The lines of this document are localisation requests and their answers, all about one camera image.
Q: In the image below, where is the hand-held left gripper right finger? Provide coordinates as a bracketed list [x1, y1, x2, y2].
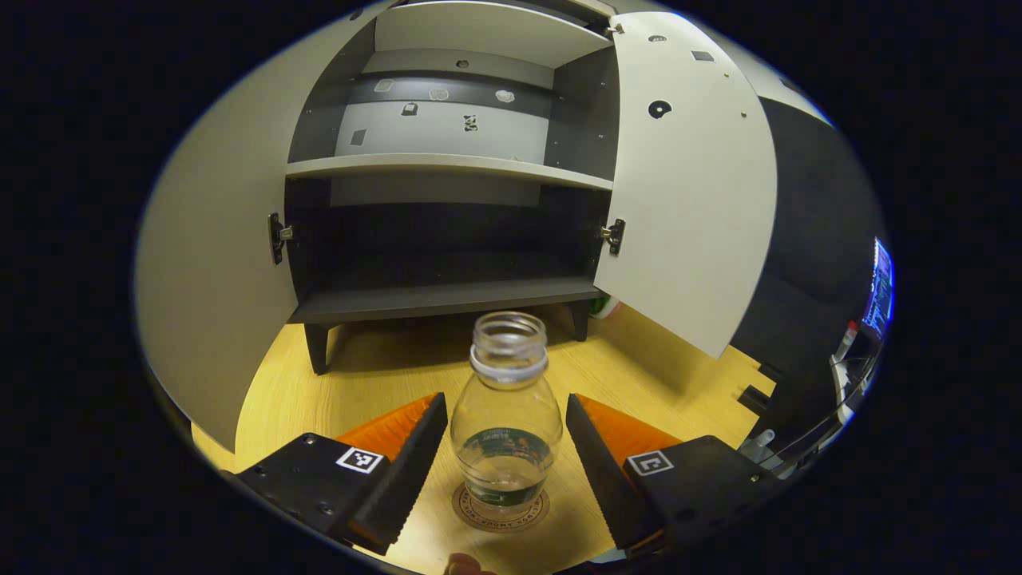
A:
[564, 392, 781, 558]

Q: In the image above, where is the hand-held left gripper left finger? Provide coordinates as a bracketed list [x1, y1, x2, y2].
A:
[232, 391, 450, 557]

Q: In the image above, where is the round brown coaster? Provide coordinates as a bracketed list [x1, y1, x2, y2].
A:
[451, 479, 552, 533]

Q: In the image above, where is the clear plastic bottle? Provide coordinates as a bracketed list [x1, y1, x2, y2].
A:
[450, 311, 564, 520]

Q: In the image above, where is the white cabinet door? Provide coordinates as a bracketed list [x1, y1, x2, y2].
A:
[592, 11, 779, 359]
[134, 4, 378, 454]

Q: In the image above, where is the white cabinet shelf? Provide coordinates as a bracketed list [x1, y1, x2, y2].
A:
[286, 153, 614, 191]
[374, 0, 616, 69]

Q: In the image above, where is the white and grey cabinet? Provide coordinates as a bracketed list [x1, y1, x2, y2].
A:
[283, 0, 628, 376]

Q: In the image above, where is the bright computer screen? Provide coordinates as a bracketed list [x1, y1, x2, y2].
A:
[862, 237, 896, 340]

